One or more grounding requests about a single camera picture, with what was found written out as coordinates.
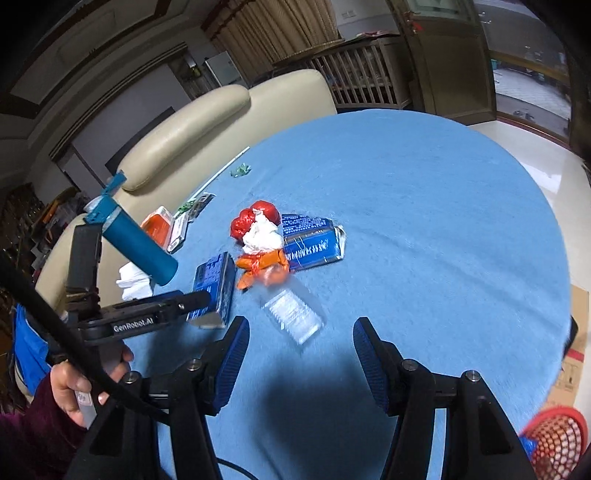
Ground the green and white wrapper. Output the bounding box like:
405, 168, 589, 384
178, 193, 215, 217

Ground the person's left hand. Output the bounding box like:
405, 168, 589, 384
50, 344, 134, 428

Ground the teal water bottle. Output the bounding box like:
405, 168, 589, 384
83, 171, 179, 287

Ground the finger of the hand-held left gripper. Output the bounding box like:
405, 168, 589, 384
117, 290, 213, 326

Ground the folded white tissue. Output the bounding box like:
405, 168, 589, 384
115, 263, 155, 303

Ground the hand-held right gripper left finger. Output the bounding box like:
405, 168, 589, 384
69, 316, 252, 480

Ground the large blue foil packet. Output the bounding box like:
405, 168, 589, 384
281, 213, 348, 273

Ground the black cable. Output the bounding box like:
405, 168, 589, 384
0, 249, 171, 423

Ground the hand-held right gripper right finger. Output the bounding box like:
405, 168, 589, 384
353, 317, 539, 480

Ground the wooden glass door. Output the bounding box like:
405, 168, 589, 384
388, 0, 497, 125

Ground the blue tablecloth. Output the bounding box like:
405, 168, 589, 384
92, 109, 573, 480

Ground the clear plastic package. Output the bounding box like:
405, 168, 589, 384
259, 281, 326, 346

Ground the orange flower-print packet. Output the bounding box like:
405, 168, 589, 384
235, 249, 291, 291

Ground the person's left forearm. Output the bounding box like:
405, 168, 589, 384
0, 374, 88, 480

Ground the small blue packet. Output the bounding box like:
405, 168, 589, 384
187, 251, 237, 329

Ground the cardboard box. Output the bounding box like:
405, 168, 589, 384
547, 284, 591, 407

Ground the orange box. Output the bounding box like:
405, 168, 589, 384
140, 206, 174, 247

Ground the white tissue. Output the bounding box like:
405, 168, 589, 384
115, 263, 155, 303
242, 216, 283, 254

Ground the cluttered shelf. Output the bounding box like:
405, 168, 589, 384
0, 182, 88, 287

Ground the red plastic bag ball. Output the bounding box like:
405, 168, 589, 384
230, 199, 280, 243

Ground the cream leather sofa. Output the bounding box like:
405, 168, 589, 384
34, 69, 338, 319

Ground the tan curtain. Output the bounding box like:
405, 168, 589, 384
205, 0, 342, 88

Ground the red plastic basket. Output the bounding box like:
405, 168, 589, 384
519, 406, 589, 480

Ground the wooden crib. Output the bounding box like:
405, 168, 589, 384
272, 37, 411, 109

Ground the white appliance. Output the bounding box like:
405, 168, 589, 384
205, 51, 247, 88

